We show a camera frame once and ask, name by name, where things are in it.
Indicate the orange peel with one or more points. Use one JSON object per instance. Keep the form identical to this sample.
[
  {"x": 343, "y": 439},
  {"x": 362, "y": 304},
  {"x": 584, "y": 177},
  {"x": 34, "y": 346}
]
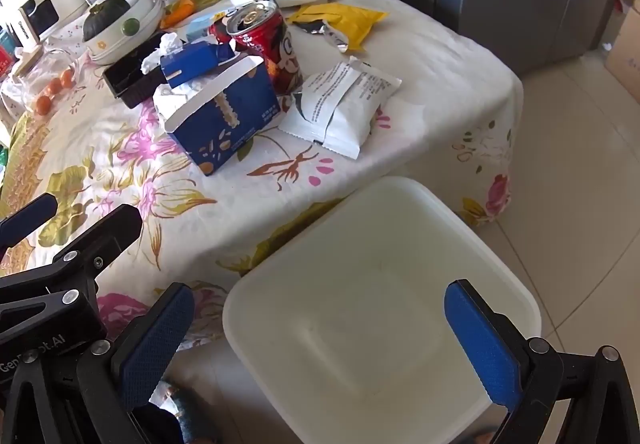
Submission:
[{"x": 180, "y": 6}]

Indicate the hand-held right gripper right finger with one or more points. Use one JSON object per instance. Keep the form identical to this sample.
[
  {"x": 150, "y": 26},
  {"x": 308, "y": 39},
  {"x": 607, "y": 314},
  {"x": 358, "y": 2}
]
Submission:
[{"x": 480, "y": 354}]

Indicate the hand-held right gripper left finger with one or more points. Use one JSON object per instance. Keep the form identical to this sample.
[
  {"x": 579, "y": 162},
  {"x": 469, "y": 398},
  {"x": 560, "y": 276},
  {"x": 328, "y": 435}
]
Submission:
[{"x": 157, "y": 349}]

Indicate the white plastic trash bin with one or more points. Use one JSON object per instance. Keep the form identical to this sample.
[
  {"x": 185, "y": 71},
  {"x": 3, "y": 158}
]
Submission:
[{"x": 360, "y": 324}]

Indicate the black plastic food tray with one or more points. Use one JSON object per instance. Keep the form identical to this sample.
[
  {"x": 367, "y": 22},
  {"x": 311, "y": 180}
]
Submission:
[{"x": 130, "y": 78}]

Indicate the blue cardboard box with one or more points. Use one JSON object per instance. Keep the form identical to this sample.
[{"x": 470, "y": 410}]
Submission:
[{"x": 235, "y": 123}]

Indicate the floral tablecloth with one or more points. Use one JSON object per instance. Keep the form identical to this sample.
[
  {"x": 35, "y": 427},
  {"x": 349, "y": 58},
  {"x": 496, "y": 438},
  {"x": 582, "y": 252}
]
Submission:
[{"x": 100, "y": 163}]

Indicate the light blue milk carton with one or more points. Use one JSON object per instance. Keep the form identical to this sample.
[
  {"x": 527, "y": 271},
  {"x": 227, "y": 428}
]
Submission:
[{"x": 200, "y": 26}]

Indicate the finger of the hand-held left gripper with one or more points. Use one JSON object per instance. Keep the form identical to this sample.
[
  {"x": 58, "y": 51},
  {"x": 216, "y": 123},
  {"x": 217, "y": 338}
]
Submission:
[
  {"x": 27, "y": 220},
  {"x": 117, "y": 224}
]

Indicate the dark green squash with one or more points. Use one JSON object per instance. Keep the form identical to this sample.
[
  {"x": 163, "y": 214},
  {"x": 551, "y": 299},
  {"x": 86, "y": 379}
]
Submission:
[{"x": 102, "y": 21}]

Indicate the white snack packet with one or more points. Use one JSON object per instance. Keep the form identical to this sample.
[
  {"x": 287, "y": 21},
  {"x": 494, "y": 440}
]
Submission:
[{"x": 345, "y": 108}]

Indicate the red drink can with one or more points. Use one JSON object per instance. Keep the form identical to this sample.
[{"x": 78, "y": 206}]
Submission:
[{"x": 260, "y": 36}]

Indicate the small orange fruit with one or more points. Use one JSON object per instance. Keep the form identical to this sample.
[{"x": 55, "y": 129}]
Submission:
[
  {"x": 66, "y": 79},
  {"x": 44, "y": 105},
  {"x": 53, "y": 86}
]

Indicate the grey refrigerator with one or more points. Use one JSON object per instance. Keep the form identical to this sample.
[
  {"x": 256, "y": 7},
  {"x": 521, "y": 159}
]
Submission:
[{"x": 525, "y": 13}]

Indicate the clear glass jar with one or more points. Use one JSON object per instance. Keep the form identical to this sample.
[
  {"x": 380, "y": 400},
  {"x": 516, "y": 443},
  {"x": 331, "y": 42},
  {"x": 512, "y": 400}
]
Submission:
[{"x": 30, "y": 88}]

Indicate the yellow snack packet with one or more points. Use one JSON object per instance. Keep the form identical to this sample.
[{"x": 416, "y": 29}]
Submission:
[{"x": 350, "y": 18}]

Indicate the stack of white plates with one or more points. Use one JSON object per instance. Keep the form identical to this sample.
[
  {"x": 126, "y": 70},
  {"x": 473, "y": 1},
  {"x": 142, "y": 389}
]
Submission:
[{"x": 120, "y": 57}]

